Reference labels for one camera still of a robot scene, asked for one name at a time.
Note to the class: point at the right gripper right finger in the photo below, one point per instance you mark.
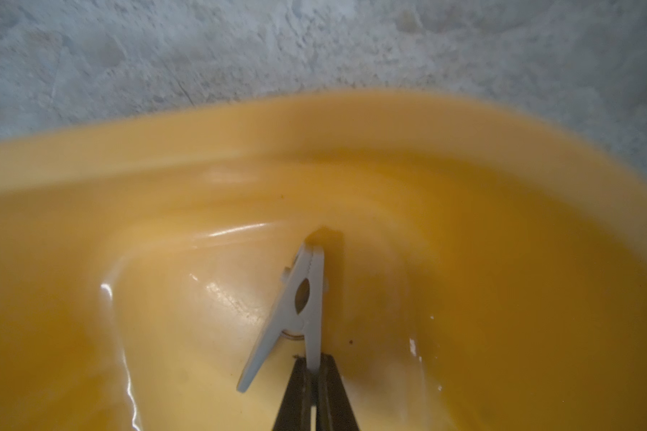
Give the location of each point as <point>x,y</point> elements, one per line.
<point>333,409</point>

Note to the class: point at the yellow plastic storage box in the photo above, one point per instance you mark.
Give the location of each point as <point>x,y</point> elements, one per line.
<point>485,271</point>

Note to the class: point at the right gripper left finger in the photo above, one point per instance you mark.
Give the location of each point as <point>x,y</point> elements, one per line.
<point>295,409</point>

